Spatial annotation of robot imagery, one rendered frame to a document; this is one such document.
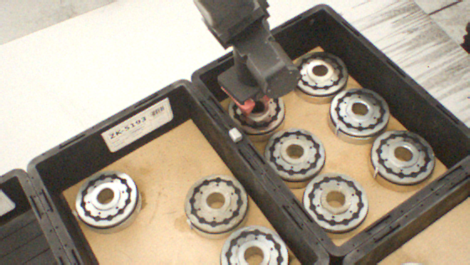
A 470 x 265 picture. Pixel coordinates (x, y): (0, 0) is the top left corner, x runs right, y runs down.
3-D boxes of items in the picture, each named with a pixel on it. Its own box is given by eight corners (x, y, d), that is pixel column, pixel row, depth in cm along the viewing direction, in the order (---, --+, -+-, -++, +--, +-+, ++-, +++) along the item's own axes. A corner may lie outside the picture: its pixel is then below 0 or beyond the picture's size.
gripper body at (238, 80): (289, 74, 84) (290, 44, 78) (242, 108, 81) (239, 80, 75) (263, 52, 87) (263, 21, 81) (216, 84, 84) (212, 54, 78)
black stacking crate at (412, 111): (196, 115, 97) (187, 77, 88) (319, 45, 105) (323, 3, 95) (328, 286, 78) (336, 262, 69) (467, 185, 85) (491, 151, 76)
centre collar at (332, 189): (313, 196, 81) (313, 194, 80) (338, 181, 82) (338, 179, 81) (332, 220, 78) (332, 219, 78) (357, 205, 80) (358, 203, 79)
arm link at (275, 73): (248, -25, 68) (197, 13, 69) (292, 30, 62) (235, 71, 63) (276, 22, 78) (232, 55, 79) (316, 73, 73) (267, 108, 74)
